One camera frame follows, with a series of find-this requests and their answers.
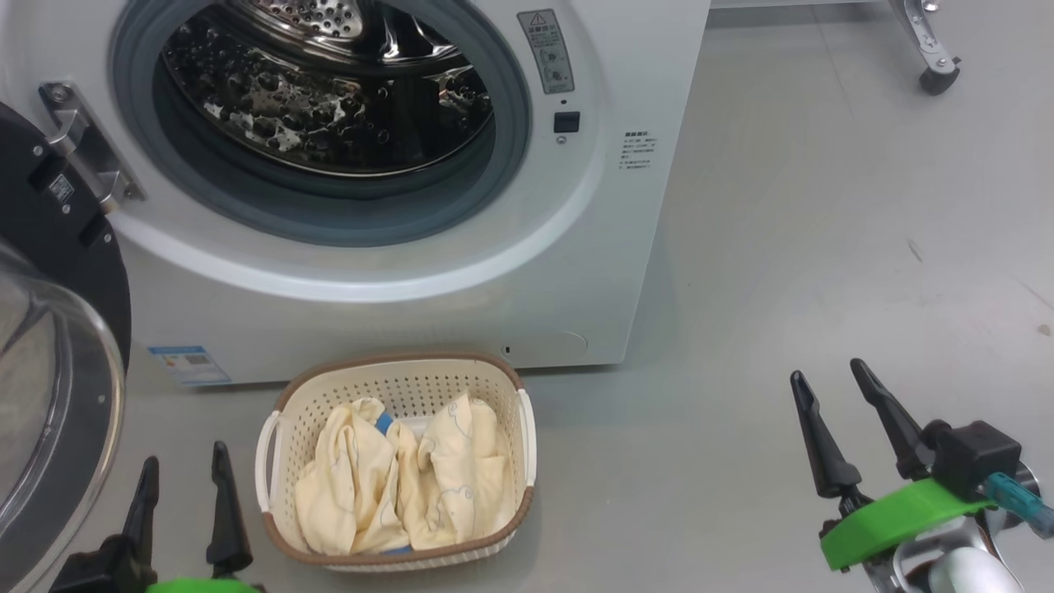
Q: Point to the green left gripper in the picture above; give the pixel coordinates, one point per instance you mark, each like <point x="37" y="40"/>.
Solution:
<point x="206" y="587"/>

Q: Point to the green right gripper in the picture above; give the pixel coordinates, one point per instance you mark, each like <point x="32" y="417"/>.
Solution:
<point x="897" y="515"/>

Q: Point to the pale yellow garment blue trim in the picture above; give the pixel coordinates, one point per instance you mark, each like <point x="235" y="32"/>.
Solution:
<point x="346" y="486"/>

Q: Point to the round black glass washer door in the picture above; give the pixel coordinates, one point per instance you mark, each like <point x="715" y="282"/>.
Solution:
<point x="58" y="272"/>

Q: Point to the cream perforated laundry basket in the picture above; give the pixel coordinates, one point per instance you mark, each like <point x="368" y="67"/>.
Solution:
<point x="403" y="375"/>

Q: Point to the white front-load washing machine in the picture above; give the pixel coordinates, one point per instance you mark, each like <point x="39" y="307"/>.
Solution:
<point x="370" y="313"/>

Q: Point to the silver metal door hinge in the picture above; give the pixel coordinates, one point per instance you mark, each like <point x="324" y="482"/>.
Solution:
<point x="86" y="144"/>

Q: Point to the black square door latch socket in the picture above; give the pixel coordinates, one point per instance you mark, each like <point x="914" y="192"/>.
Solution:
<point x="566" y="122"/>

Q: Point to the blue energy label sticker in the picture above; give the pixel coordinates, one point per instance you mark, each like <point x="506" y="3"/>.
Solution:
<point x="189" y="365"/>

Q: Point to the small printed text label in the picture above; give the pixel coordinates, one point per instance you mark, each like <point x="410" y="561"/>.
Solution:
<point x="638" y="148"/>

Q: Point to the grey partition leg with caster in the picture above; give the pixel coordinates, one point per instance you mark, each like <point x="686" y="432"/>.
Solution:
<point x="930" y="45"/>

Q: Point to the grey warning sticker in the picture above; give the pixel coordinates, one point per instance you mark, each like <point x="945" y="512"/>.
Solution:
<point x="547" y="49"/>

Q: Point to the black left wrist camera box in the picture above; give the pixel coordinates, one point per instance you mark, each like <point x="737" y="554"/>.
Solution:
<point x="99" y="568"/>

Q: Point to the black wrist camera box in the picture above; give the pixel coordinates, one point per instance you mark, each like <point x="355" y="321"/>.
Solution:
<point x="976" y="457"/>
<point x="99" y="568"/>

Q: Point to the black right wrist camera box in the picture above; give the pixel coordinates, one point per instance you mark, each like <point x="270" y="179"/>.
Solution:
<point x="976" y="457"/>

